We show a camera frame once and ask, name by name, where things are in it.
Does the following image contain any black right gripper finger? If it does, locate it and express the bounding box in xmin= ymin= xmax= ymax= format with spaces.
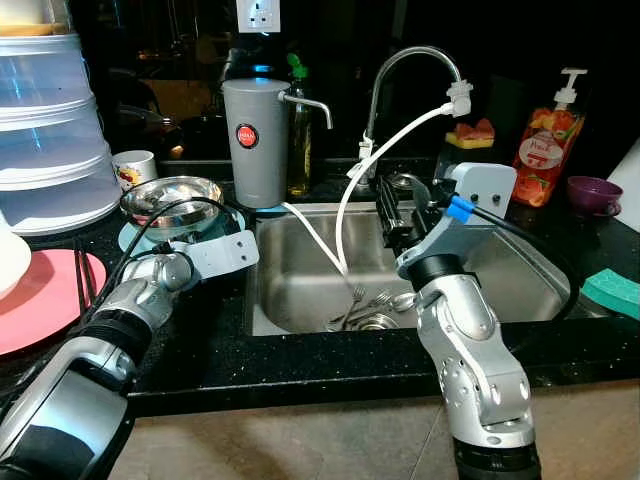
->
xmin=404 ymin=177 xmax=439 ymax=215
xmin=376 ymin=182 xmax=402 ymax=253

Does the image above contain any stainless steel bowl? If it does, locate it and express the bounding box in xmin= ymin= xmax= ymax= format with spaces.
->
xmin=120 ymin=176 xmax=227 ymax=230

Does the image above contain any teal plate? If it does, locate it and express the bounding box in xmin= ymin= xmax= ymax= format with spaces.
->
xmin=118 ymin=205 xmax=248 ymax=259

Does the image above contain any steel spoon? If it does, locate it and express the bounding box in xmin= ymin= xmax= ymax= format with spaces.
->
xmin=368 ymin=290 xmax=417 ymax=315

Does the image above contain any red and yellow sponge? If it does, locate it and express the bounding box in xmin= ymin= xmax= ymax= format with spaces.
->
xmin=445 ymin=118 xmax=497 ymax=151

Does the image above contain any steel fork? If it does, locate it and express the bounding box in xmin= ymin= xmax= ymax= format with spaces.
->
xmin=326 ymin=284 xmax=367 ymax=333

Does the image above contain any white faucet diverter attachment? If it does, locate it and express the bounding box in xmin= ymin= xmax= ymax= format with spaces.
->
xmin=445 ymin=80 xmax=474 ymax=119

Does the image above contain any stainless steel sink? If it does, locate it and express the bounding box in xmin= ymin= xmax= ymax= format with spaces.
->
xmin=245 ymin=198 xmax=603 ymax=337

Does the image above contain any oil bottle with green cap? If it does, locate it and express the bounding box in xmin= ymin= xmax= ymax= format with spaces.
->
xmin=286 ymin=53 xmax=314 ymax=199

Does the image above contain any chrome gooseneck faucet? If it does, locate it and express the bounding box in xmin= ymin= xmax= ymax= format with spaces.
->
xmin=360 ymin=45 xmax=471 ymax=193

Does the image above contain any orange soap pouch with pump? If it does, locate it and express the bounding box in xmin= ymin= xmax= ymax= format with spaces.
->
xmin=512 ymin=68 xmax=590 ymax=209

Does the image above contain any grey water purifier canister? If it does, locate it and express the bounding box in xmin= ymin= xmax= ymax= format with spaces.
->
xmin=221 ymin=78 xmax=334 ymax=210

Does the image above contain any purple cup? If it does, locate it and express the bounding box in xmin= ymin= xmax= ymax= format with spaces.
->
xmin=566 ymin=176 xmax=624 ymax=218

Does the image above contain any green sponge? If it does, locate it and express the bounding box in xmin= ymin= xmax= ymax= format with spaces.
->
xmin=580 ymin=267 xmax=640 ymax=322

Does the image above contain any white board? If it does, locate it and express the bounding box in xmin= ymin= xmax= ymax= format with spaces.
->
xmin=605 ymin=140 xmax=640 ymax=207

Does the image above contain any white printed mug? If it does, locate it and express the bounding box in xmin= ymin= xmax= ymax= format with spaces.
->
xmin=111 ymin=150 xmax=159 ymax=193

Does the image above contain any translucent tiered food cover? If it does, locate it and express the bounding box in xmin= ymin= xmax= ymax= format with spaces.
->
xmin=0 ymin=0 xmax=124 ymax=237

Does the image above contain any pink plate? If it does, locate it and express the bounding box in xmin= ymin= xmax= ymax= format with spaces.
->
xmin=0 ymin=248 xmax=108 ymax=357

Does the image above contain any white bowl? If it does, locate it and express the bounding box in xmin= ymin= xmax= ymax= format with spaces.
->
xmin=0 ymin=210 xmax=33 ymax=299

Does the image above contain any blue cable tape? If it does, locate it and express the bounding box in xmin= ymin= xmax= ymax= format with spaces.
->
xmin=447 ymin=196 xmax=474 ymax=222

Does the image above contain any thick white hose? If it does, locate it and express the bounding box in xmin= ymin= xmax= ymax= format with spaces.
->
xmin=335 ymin=101 xmax=455 ymax=278

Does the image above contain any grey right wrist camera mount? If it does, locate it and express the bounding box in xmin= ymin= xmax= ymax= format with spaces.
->
xmin=420 ymin=162 xmax=518 ymax=263

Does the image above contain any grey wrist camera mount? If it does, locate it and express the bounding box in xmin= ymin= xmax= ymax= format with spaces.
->
xmin=185 ymin=230 xmax=260 ymax=282
xmin=420 ymin=162 xmax=518 ymax=263

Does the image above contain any thin white hose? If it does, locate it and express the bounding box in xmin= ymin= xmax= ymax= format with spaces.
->
xmin=282 ymin=202 xmax=353 ymax=283

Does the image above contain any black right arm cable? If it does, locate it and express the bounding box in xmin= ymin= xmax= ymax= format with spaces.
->
xmin=455 ymin=203 xmax=585 ymax=323

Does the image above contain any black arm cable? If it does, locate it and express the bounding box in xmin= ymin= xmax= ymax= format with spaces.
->
xmin=455 ymin=203 xmax=585 ymax=323
xmin=98 ymin=196 xmax=243 ymax=306

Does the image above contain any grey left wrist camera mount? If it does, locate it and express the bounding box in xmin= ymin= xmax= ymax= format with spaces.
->
xmin=185 ymin=230 xmax=260 ymax=282

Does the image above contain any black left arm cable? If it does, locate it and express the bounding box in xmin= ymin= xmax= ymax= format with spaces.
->
xmin=98 ymin=196 xmax=243 ymax=306

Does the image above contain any white wall socket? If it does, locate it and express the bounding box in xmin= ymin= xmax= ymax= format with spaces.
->
xmin=235 ymin=0 xmax=283 ymax=35

